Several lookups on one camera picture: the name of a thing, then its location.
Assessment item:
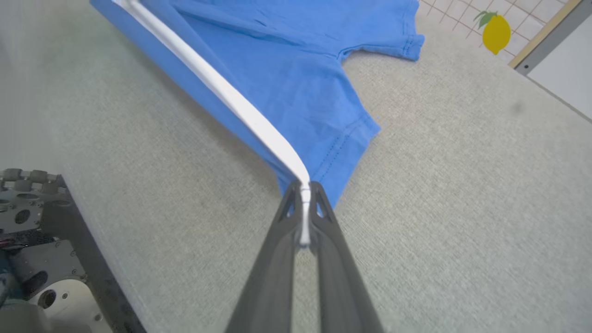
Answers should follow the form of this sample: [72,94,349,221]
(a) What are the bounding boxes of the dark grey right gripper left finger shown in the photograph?
[225,181,306,333]

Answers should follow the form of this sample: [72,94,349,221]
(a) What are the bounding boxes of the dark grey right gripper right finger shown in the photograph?
[309,181,385,333]

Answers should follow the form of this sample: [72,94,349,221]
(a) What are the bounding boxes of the blue t-shirt with white trim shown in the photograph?
[89,0,425,248]

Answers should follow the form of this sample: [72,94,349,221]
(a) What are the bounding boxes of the white grid cloth lemon print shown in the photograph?
[416,0,567,65]

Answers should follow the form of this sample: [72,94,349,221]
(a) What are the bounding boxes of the grey frame with beige edge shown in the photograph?
[508,0,592,77]

